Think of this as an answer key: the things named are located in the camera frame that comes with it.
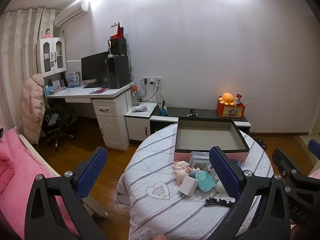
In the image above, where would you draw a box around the orange toy box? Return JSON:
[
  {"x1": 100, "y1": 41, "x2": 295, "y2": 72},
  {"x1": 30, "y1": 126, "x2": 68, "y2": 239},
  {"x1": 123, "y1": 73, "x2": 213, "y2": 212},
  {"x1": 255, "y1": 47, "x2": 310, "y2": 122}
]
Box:
[{"x1": 216, "y1": 101, "x2": 248, "y2": 119}]

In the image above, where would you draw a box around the black low cabinet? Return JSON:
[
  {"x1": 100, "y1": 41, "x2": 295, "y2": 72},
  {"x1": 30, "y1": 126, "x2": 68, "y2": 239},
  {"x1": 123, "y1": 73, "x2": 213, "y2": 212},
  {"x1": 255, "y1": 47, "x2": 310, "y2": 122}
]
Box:
[{"x1": 150, "y1": 106, "x2": 252, "y2": 136}]

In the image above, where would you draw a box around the black computer monitor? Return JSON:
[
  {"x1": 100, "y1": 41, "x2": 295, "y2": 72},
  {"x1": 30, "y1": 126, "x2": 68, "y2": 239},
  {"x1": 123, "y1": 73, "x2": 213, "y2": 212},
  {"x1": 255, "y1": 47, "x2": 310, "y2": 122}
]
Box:
[{"x1": 81, "y1": 51, "x2": 110, "y2": 83}]

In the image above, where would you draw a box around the black office chair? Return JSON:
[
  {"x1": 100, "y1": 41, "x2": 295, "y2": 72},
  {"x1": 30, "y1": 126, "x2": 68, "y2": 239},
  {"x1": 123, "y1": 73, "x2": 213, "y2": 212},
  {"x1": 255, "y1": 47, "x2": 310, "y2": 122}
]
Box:
[{"x1": 41, "y1": 102, "x2": 76, "y2": 151}]

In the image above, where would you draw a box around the dark slipper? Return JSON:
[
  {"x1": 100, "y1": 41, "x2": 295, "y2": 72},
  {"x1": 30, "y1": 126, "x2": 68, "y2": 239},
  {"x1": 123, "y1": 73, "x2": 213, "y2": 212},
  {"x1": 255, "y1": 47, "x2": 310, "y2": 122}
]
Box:
[{"x1": 257, "y1": 137, "x2": 268, "y2": 151}]

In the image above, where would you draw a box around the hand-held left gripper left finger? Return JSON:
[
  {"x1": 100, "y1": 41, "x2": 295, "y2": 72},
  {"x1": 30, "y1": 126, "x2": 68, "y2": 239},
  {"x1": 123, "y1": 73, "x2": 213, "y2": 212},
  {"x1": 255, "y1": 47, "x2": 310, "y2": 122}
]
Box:
[{"x1": 24, "y1": 146, "x2": 108, "y2": 240}]

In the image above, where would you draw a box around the red triangular flag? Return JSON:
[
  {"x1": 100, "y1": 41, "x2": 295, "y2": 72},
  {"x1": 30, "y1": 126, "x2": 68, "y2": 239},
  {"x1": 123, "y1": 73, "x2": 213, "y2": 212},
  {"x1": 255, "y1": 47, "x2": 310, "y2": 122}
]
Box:
[{"x1": 111, "y1": 22, "x2": 125, "y2": 39}]

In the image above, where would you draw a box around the striped white quilt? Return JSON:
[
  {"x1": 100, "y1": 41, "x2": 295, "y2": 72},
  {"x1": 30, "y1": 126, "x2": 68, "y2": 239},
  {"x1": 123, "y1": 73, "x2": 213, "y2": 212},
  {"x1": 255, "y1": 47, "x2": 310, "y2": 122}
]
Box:
[{"x1": 116, "y1": 124, "x2": 275, "y2": 240}]

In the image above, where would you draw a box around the pink padded coat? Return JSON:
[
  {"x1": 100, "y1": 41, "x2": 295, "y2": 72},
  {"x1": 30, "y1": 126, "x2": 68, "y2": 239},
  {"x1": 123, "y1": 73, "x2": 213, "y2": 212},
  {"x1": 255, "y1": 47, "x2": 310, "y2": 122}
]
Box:
[{"x1": 20, "y1": 74, "x2": 46, "y2": 145}]

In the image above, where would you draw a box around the blue and white carton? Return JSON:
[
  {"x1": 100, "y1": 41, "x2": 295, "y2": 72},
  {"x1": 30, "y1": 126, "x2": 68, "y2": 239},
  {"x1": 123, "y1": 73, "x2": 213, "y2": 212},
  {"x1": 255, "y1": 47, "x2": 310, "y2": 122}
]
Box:
[{"x1": 67, "y1": 71, "x2": 82, "y2": 88}]

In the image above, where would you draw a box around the black hair clip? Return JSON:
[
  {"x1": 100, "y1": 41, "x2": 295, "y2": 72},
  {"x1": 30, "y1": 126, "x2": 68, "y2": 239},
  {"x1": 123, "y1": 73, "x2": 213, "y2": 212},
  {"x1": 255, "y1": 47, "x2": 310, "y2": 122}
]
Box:
[{"x1": 204, "y1": 197, "x2": 237, "y2": 208}]

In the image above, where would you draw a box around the orange-capped bottle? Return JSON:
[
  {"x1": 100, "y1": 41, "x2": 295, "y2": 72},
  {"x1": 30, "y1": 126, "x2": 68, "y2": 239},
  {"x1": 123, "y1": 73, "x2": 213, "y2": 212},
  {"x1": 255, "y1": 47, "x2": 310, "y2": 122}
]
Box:
[{"x1": 132, "y1": 85, "x2": 140, "y2": 106}]

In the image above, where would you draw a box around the white air conditioner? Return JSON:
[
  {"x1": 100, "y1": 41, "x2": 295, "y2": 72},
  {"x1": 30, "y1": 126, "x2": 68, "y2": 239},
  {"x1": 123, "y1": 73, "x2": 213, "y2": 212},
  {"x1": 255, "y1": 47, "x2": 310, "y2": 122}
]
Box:
[{"x1": 54, "y1": 0, "x2": 90, "y2": 27}]

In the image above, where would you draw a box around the blue and white bag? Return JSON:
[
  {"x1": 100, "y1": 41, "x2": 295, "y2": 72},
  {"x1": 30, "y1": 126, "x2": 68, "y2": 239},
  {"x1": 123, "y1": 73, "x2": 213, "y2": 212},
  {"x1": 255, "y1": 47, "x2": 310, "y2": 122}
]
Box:
[{"x1": 156, "y1": 92, "x2": 168, "y2": 117}]

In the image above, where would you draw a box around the pink pig figurine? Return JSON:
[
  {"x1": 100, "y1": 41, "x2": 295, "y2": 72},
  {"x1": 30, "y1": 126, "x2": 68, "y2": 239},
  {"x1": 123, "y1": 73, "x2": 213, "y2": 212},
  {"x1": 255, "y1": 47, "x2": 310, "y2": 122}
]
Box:
[{"x1": 174, "y1": 168, "x2": 198, "y2": 186}]

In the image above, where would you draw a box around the white glass-door cabinet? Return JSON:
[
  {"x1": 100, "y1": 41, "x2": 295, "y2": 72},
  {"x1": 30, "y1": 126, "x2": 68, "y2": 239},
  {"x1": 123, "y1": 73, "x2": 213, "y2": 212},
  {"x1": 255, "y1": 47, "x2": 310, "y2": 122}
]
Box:
[{"x1": 36, "y1": 37, "x2": 67, "y2": 78}]

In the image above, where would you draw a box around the clear plastic box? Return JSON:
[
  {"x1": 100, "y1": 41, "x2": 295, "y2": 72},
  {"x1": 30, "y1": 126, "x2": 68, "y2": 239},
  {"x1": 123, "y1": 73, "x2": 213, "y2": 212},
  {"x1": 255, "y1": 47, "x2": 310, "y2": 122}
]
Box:
[{"x1": 189, "y1": 151, "x2": 212, "y2": 168}]

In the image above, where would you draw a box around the black speaker box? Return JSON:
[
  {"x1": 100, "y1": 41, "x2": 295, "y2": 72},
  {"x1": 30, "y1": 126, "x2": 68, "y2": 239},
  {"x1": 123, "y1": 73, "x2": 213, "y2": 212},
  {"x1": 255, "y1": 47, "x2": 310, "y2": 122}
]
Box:
[{"x1": 111, "y1": 38, "x2": 127, "y2": 56}]

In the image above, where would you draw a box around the beige curtain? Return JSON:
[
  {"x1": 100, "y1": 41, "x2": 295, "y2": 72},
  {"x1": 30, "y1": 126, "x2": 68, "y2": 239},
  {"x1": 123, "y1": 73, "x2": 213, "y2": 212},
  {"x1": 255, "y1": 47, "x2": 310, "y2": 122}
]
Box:
[{"x1": 0, "y1": 7, "x2": 59, "y2": 130}]

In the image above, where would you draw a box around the teal case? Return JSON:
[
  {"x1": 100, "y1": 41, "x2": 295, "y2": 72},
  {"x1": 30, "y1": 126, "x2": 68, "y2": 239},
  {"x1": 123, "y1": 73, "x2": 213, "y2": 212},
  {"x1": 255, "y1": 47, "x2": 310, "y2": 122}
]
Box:
[{"x1": 194, "y1": 170, "x2": 221, "y2": 193}]

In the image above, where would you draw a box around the pink blanket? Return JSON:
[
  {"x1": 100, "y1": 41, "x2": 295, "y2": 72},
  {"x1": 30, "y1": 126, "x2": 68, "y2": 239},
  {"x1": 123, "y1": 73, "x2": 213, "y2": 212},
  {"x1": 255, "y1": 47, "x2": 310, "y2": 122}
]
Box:
[{"x1": 0, "y1": 127, "x2": 80, "y2": 240}]

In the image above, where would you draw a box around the white desk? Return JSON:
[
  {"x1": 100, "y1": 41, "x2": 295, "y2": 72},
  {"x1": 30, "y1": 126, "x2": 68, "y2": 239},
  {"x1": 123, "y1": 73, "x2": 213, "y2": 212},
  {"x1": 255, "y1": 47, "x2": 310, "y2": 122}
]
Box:
[{"x1": 46, "y1": 81, "x2": 135, "y2": 151}]

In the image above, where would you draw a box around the orange octopus plush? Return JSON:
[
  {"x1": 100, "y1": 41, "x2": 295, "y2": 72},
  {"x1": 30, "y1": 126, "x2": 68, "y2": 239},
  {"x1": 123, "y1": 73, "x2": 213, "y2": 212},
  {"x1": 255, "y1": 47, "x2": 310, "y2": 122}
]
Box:
[{"x1": 218, "y1": 92, "x2": 237, "y2": 106}]

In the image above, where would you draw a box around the pink and black storage box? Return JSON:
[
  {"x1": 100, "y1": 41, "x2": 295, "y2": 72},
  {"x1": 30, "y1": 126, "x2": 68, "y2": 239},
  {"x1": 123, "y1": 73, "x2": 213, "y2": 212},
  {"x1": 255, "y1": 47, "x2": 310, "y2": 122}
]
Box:
[{"x1": 174, "y1": 117, "x2": 250, "y2": 162}]

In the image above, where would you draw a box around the black power cable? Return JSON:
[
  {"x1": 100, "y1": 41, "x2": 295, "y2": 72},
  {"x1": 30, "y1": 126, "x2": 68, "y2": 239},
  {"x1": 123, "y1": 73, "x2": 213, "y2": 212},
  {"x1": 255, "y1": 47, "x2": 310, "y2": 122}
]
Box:
[{"x1": 139, "y1": 79, "x2": 148, "y2": 103}]

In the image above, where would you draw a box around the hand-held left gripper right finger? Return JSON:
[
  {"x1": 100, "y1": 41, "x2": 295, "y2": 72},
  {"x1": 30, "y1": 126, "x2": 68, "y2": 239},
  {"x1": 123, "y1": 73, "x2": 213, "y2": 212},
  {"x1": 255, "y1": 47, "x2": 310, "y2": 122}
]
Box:
[{"x1": 209, "y1": 145, "x2": 292, "y2": 240}]

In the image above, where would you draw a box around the white bed frame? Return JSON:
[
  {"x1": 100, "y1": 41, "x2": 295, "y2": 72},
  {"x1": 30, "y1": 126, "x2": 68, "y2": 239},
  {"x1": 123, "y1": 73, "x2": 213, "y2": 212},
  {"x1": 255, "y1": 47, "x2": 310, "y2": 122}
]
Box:
[{"x1": 16, "y1": 133, "x2": 108, "y2": 218}]

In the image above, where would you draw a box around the white nightstand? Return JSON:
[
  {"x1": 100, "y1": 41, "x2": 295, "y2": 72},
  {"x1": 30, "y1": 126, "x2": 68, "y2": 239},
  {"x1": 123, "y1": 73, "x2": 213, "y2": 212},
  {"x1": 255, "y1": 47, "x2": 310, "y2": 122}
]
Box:
[{"x1": 124, "y1": 102, "x2": 158, "y2": 147}]

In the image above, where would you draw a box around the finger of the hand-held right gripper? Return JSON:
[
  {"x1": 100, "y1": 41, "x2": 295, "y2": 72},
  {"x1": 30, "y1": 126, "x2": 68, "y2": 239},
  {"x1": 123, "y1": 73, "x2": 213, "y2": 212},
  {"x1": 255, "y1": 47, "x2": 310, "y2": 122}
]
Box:
[
  {"x1": 272, "y1": 148, "x2": 303, "y2": 181},
  {"x1": 308, "y1": 139, "x2": 320, "y2": 161}
]

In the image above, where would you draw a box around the black computer tower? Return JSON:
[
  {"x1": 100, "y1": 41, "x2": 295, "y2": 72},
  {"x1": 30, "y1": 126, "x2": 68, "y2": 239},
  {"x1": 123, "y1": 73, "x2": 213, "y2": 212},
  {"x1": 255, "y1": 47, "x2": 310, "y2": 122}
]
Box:
[{"x1": 107, "y1": 55, "x2": 130, "y2": 89}]

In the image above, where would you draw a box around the white astronaut figurine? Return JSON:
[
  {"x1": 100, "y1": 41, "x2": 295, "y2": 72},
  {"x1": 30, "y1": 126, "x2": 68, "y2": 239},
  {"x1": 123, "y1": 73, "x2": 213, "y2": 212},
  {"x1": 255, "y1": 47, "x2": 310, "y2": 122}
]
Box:
[{"x1": 214, "y1": 179, "x2": 227, "y2": 193}]

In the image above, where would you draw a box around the small white box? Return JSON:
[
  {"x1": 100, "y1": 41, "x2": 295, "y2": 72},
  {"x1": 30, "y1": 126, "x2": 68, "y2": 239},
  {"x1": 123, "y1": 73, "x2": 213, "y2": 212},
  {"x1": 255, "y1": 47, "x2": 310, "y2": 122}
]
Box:
[{"x1": 179, "y1": 175, "x2": 199, "y2": 197}]

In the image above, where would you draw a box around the pink and white brick toy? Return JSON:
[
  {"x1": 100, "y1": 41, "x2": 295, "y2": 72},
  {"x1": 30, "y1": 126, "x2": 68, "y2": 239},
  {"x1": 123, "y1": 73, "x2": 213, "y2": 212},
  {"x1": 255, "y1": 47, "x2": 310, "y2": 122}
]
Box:
[{"x1": 173, "y1": 160, "x2": 190, "y2": 172}]

